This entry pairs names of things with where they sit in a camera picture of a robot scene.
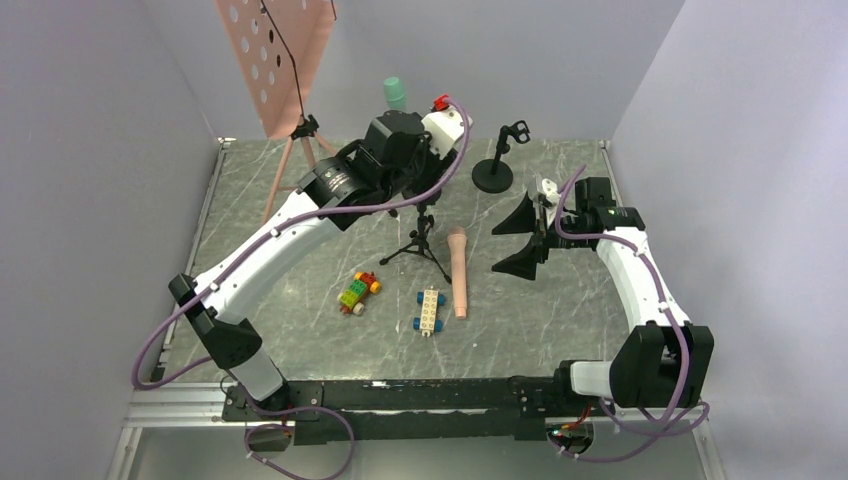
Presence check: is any black shock-mount tripod stand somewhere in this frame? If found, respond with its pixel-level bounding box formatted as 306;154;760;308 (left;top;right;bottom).
379;201;452;285

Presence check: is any teal green microphone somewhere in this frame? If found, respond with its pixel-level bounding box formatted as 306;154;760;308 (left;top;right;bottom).
383;76;407;111

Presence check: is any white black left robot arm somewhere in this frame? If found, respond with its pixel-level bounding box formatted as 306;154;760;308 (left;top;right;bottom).
168;103;474;406

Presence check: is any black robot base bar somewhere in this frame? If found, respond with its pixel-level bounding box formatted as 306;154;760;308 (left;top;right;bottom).
221;375;598;445

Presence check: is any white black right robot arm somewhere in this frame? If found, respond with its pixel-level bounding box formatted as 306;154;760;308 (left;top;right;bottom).
492;177;714;408

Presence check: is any pink music stand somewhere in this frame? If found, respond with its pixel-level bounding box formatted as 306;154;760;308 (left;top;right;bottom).
214;0;337;221

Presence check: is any pink microphone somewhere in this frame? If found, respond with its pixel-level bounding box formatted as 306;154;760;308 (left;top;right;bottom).
447;226;468;320

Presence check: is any white blue brick car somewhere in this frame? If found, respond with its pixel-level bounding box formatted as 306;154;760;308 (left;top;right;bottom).
413;288;446;338

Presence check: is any red green brick car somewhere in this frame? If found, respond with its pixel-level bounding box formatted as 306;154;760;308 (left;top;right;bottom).
337;272;382;316

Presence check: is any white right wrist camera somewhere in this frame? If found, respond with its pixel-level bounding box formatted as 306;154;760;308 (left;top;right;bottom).
528;176;560;208

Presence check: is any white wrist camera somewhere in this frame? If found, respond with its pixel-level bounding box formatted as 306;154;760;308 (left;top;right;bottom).
421;94;474;159
528;176;560;208

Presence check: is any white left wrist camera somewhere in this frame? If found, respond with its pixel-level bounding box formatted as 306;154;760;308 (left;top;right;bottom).
421;94;474;159

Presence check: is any aluminium table edge rail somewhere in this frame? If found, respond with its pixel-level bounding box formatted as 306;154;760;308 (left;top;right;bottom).
164;137;238;358

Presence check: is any front aluminium rail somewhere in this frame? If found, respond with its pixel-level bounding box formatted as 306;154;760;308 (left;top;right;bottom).
122;377;707;432

